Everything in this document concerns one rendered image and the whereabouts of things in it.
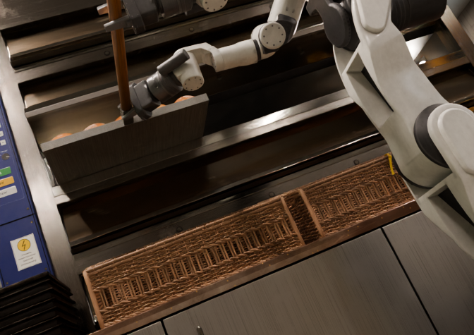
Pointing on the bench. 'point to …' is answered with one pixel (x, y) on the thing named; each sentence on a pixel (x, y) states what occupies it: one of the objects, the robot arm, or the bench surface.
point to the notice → (25, 252)
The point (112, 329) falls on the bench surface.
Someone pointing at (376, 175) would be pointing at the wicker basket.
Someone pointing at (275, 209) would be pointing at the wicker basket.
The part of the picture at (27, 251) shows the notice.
